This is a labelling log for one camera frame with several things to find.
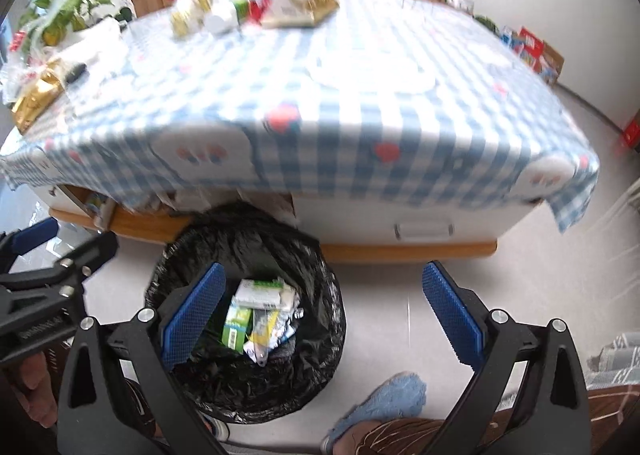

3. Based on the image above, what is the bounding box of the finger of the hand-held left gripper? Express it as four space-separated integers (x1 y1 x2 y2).
47 231 120 296
0 218 58 266

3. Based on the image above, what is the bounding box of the potted pothos plant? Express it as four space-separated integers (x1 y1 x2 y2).
17 0 116 46

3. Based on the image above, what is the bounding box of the clear bag of yellow packets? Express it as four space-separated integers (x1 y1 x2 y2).
170 0 221 40

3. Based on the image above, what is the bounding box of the small green floor plant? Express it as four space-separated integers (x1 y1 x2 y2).
472 14 501 36

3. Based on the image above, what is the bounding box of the red carton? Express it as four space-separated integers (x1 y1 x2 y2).
517 26 548 71

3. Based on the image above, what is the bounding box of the white plastic bag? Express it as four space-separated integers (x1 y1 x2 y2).
55 18 128 81

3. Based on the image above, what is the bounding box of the yellow snack packet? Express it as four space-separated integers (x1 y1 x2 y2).
242 307 296 366

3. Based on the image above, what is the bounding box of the clear bag with red print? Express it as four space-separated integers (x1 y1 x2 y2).
0 0 66 106

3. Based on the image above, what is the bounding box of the white plastic bottle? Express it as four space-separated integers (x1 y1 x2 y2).
204 0 240 35

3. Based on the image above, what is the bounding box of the red plastic wrapper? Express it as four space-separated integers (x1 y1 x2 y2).
249 0 273 26

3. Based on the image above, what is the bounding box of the white table with wooden base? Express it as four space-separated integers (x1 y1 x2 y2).
47 182 543 263

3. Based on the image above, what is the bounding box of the person's left hand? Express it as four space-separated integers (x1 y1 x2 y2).
9 347 60 430

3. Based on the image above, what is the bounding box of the grey patterned cloth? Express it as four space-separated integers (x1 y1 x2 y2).
587 332 640 388

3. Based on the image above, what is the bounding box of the white green medicine box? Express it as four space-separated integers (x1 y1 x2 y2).
234 277 288 310

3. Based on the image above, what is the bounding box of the white plastic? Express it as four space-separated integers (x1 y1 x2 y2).
277 284 302 321

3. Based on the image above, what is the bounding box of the small red floor object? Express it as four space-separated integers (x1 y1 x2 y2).
620 108 640 151

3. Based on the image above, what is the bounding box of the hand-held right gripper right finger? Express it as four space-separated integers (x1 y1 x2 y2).
422 260 593 455

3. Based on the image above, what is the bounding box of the green white small box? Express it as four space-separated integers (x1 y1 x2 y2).
222 300 253 351

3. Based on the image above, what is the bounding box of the blue white carton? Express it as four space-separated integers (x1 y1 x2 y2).
500 25 523 53

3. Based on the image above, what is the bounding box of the small gold foil bag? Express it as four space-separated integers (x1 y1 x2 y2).
11 60 68 133

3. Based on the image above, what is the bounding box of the bin with black bag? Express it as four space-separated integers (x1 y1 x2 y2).
145 202 347 425

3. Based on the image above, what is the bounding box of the blue checkered cartoon tablecloth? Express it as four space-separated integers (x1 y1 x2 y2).
0 0 601 236

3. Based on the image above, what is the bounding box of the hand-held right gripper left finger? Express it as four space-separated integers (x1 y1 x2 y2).
57 262 236 455

